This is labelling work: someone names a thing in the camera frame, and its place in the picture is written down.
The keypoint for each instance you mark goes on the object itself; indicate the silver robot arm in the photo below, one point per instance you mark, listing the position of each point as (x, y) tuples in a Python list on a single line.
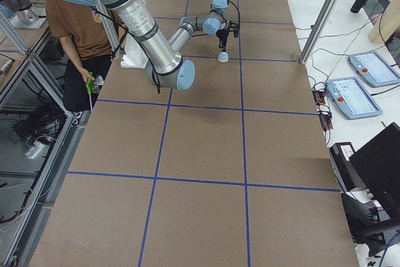
[(166, 67)]

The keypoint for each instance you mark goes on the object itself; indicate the person in brown shirt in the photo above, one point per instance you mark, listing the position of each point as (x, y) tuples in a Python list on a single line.
[(85, 43)]

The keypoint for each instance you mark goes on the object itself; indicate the near teach pendant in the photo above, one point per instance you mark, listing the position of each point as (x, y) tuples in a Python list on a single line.
[(352, 99)]

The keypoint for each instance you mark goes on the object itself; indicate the teach pendant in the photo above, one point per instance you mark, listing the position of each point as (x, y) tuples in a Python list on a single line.
[(352, 99), (375, 70)]

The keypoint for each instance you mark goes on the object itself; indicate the green hand tool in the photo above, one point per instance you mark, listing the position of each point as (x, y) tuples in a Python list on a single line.
[(89, 88)]

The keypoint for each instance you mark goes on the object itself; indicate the far teach pendant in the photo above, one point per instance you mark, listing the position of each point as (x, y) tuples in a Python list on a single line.
[(375, 70)]

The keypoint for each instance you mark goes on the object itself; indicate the wooden board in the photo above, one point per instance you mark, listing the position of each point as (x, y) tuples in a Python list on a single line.
[(386, 25)]

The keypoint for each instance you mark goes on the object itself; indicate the black box with label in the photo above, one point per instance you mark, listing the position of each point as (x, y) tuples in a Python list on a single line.
[(340, 154)]

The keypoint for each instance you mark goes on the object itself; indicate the black laptop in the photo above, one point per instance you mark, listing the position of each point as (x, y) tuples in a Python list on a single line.
[(377, 164)]

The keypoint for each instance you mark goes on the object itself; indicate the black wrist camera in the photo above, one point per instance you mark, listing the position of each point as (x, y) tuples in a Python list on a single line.
[(234, 27)]

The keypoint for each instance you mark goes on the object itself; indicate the aluminium frame post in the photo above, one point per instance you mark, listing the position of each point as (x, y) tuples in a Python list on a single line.
[(317, 29)]

